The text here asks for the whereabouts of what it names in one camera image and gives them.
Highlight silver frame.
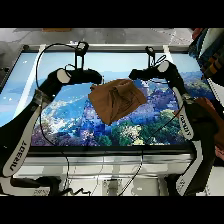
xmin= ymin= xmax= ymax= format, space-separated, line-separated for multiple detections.
xmin=13 ymin=153 xmax=224 ymax=197

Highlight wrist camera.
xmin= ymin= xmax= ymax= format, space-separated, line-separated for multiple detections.
xmin=145 ymin=46 xmax=167 ymax=69
xmin=73 ymin=41 xmax=90 ymax=72

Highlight black cable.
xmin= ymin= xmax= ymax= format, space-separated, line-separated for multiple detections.
xmin=118 ymin=99 xmax=186 ymax=197
xmin=34 ymin=42 xmax=80 ymax=194
xmin=60 ymin=187 xmax=92 ymax=197

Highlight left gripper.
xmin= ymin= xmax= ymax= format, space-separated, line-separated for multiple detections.
xmin=80 ymin=68 xmax=104 ymax=86

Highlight pink folded garment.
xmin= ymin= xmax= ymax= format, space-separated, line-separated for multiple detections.
xmin=214 ymin=145 xmax=224 ymax=162

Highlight brown pants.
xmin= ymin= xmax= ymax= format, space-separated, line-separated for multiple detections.
xmin=87 ymin=78 xmax=148 ymax=126

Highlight heap of clothes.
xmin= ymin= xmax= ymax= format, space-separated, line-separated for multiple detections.
xmin=187 ymin=27 xmax=224 ymax=88

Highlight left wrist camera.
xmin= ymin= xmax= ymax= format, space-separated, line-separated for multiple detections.
xmin=73 ymin=41 xmax=90 ymax=72

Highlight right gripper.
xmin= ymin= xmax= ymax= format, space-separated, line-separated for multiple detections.
xmin=128 ymin=67 xmax=152 ymax=82

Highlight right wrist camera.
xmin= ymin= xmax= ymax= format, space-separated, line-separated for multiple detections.
xmin=145 ymin=46 xmax=167 ymax=69

